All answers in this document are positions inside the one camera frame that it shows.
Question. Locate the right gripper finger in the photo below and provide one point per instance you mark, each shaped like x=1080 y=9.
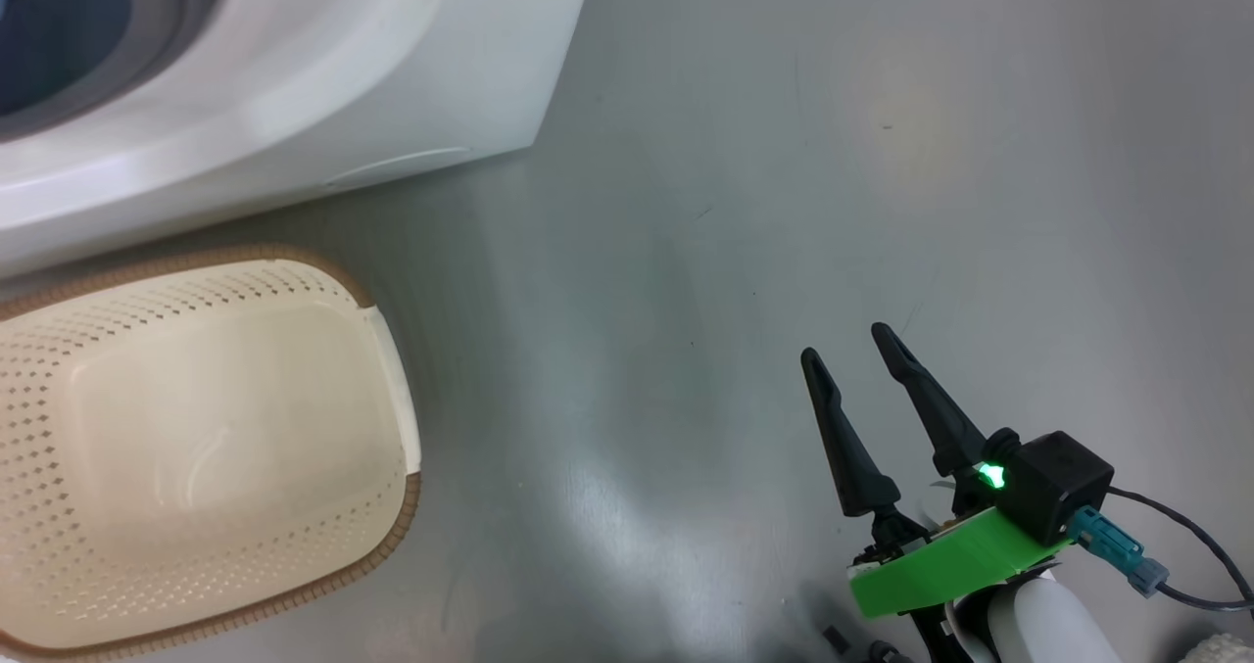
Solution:
x=931 y=408
x=847 y=448

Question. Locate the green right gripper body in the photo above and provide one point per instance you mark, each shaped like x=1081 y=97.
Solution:
x=940 y=565

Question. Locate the white front-load washing machine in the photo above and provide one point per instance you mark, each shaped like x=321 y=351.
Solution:
x=343 y=75

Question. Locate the cream perforated laundry basket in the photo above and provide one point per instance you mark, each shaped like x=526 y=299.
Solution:
x=216 y=448

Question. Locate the grey rubber door gasket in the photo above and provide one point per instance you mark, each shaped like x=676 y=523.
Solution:
x=171 y=66

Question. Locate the oval white filter cover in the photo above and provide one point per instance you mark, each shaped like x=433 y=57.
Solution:
x=411 y=167

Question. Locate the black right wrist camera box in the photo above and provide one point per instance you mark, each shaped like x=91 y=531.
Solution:
x=1063 y=482

